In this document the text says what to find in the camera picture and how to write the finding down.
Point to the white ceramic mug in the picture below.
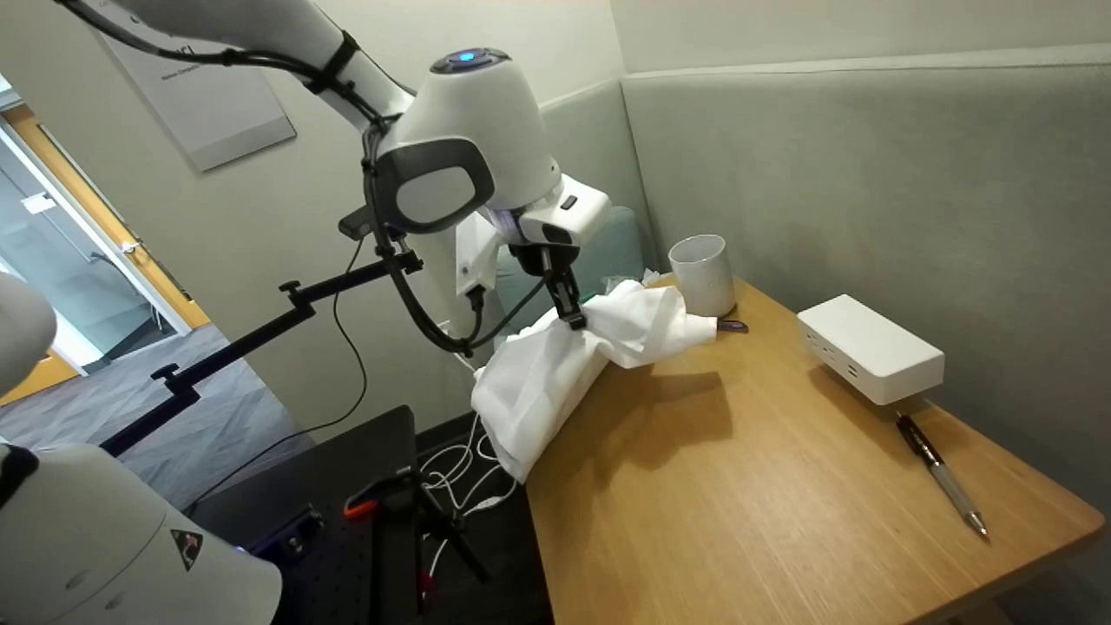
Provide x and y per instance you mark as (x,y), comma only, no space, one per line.
(702,274)

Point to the black tripod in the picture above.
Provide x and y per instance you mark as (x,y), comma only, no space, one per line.
(446,527)

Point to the grey wall sign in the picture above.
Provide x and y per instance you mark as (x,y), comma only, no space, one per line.
(214,122)

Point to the white cloth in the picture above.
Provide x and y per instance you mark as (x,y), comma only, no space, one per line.
(542,384)

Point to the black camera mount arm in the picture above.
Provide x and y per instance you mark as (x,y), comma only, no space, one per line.
(248,335)

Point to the black cart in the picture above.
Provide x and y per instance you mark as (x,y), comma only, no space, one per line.
(288,489)

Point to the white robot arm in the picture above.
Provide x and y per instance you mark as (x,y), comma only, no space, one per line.
(488,127)

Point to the black exterior camera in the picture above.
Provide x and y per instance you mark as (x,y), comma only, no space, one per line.
(351,223)

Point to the black and silver pen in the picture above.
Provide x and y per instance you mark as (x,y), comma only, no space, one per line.
(937,472)

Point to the black marker pen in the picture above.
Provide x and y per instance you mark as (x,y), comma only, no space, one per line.
(732,325)

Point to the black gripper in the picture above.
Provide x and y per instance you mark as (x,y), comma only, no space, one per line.
(542,256)

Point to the white rectangular box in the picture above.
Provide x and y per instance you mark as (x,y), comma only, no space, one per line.
(870,347)

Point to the teal upholstered chair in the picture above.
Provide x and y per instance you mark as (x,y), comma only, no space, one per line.
(612,248)

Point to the wooden window frame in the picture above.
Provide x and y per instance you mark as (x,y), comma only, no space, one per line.
(115,227)

